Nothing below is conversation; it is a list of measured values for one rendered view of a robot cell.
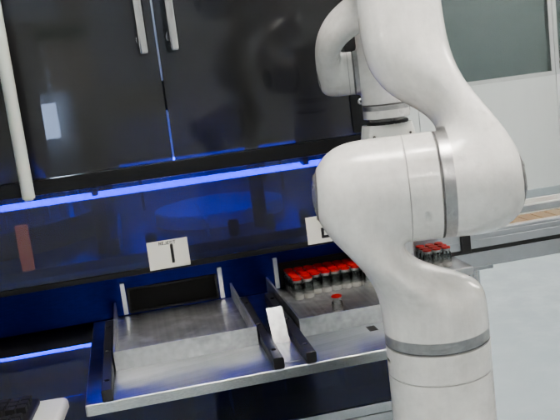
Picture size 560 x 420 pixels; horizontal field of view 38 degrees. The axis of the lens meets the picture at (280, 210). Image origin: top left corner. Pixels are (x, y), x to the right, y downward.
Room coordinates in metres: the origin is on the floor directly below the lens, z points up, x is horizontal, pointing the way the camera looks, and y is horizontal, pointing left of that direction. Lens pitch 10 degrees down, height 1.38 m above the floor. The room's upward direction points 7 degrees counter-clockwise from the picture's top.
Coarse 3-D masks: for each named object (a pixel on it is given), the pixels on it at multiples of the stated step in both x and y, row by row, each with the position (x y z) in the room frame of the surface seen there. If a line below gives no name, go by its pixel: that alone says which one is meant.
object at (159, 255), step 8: (168, 240) 1.67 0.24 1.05; (176, 240) 1.67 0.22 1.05; (184, 240) 1.67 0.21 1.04; (152, 248) 1.66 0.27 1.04; (160, 248) 1.66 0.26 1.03; (168, 248) 1.67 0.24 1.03; (176, 248) 1.67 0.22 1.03; (184, 248) 1.67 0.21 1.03; (152, 256) 1.66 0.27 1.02; (160, 256) 1.66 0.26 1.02; (168, 256) 1.67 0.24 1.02; (176, 256) 1.67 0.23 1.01; (184, 256) 1.67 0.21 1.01; (152, 264) 1.66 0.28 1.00; (160, 264) 1.66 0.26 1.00; (168, 264) 1.66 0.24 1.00; (176, 264) 1.67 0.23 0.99; (184, 264) 1.67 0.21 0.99
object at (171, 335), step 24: (144, 312) 1.73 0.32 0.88; (168, 312) 1.71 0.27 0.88; (192, 312) 1.68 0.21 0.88; (216, 312) 1.66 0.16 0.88; (240, 312) 1.63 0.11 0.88; (120, 336) 1.58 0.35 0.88; (144, 336) 1.56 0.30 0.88; (168, 336) 1.54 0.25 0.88; (192, 336) 1.52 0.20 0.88; (216, 336) 1.42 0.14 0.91; (240, 336) 1.43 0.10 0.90; (120, 360) 1.39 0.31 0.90; (144, 360) 1.40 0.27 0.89; (168, 360) 1.40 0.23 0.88
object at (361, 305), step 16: (272, 288) 1.70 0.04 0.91; (352, 288) 1.71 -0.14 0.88; (368, 288) 1.70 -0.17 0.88; (288, 304) 1.55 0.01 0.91; (304, 304) 1.64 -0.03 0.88; (320, 304) 1.63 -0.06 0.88; (352, 304) 1.60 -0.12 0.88; (368, 304) 1.59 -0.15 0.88; (304, 320) 1.45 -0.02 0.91; (320, 320) 1.45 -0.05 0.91; (336, 320) 1.46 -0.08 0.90; (352, 320) 1.46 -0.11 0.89; (368, 320) 1.47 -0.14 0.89
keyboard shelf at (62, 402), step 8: (48, 400) 1.48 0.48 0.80; (56, 400) 1.48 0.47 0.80; (64, 400) 1.48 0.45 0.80; (40, 408) 1.45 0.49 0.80; (48, 408) 1.44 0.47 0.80; (56, 408) 1.44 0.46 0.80; (64, 408) 1.45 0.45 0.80; (40, 416) 1.41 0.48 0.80; (48, 416) 1.40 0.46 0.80; (56, 416) 1.40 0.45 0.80; (64, 416) 1.43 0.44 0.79
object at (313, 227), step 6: (306, 222) 1.72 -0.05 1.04; (312, 222) 1.72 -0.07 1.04; (318, 222) 1.72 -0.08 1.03; (312, 228) 1.72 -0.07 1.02; (318, 228) 1.72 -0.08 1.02; (312, 234) 1.72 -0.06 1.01; (318, 234) 1.72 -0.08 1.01; (324, 234) 1.72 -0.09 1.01; (312, 240) 1.72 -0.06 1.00; (318, 240) 1.72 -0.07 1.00; (324, 240) 1.72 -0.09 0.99; (330, 240) 1.73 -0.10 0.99
